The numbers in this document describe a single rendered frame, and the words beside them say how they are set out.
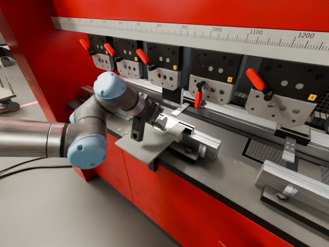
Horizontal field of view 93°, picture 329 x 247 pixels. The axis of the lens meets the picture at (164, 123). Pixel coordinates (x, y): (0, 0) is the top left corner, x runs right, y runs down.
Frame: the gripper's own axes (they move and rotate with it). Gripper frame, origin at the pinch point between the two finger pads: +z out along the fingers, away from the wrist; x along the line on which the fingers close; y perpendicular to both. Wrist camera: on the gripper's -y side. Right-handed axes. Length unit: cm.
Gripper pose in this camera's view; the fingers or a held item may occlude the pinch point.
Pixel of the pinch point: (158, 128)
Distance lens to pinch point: 70.6
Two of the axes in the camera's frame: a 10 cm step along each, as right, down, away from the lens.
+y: 4.5, -8.8, 1.1
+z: 3.9, 3.1, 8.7
